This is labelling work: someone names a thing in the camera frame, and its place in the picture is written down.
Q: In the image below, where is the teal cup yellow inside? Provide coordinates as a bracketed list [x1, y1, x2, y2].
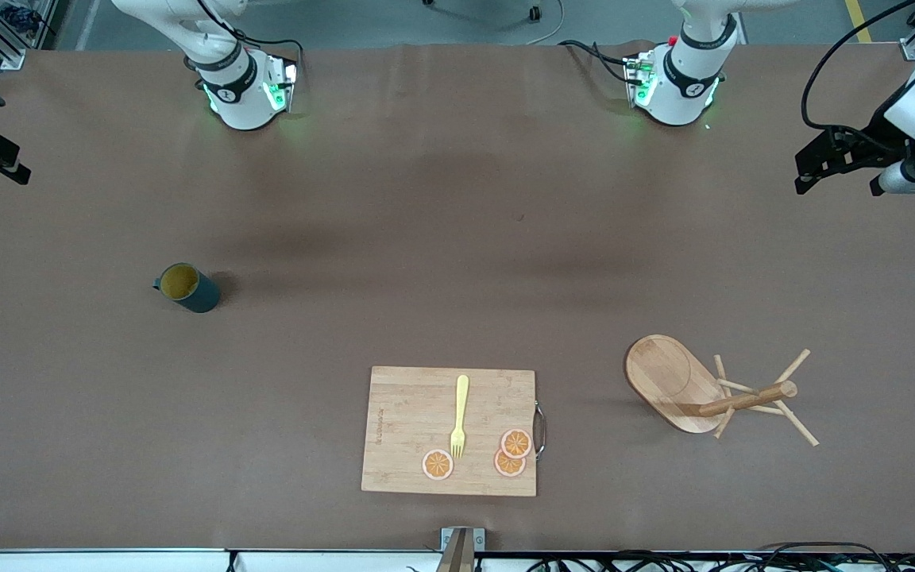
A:
[153, 263, 222, 314]

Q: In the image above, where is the left arm base control box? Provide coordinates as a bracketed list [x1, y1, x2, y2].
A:
[624, 52, 661, 108]

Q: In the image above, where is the right arm base control box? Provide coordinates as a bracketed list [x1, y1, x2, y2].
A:
[263, 54, 299, 112]

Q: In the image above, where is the wooden mug tree rack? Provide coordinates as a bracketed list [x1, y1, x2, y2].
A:
[625, 334, 820, 447]

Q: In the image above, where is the yellow plastic fork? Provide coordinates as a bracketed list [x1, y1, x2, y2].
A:
[450, 375, 470, 460]

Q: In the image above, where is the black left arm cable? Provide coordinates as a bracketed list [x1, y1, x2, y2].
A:
[801, 0, 915, 134]

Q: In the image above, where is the black left base cable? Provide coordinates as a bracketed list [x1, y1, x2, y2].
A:
[559, 40, 635, 84]

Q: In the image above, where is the white floor cable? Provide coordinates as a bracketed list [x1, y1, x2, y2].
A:
[525, 0, 566, 46]

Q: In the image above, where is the black cable bundle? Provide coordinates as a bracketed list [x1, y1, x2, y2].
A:
[523, 543, 915, 572]

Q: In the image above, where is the bamboo cutting board metal handle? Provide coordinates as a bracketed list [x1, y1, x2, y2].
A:
[361, 365, 546, 498]

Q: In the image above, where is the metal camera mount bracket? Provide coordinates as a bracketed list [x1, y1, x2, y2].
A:
[435, 527, 486, 572]

